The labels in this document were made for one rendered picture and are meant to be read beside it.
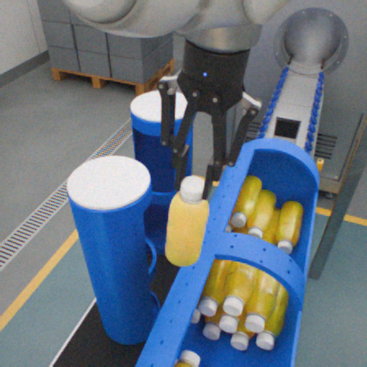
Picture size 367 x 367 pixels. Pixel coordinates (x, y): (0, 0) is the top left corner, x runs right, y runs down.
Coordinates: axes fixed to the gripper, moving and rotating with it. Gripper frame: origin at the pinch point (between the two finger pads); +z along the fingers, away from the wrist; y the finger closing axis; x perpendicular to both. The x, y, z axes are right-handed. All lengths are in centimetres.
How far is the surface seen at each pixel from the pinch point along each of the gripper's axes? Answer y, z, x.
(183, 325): -4.9, 25.2, 10.7
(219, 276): -7.8, 34.3, -7.8
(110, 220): 31, 54, -26
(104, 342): 34, 138, -21
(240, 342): -16.9, 45.0, -0.1
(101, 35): 183, 115, -284
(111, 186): 35, 49, -36
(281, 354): -25.5, 41.7, 0.5
